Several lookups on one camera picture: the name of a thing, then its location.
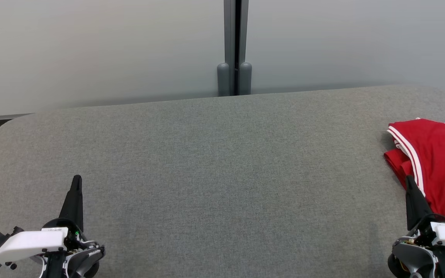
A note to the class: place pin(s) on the red Bulls 23 jersey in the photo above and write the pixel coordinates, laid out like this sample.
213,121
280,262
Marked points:
442,162

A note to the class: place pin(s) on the grey metal partition post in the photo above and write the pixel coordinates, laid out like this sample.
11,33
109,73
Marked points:
230,31

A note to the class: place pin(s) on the grey post foot cap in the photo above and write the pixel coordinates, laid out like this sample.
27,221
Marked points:
223,79
245,79

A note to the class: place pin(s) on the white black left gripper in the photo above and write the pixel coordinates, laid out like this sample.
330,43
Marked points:
29,243

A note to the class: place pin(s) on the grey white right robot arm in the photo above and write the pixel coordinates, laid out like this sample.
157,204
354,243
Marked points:
411,255

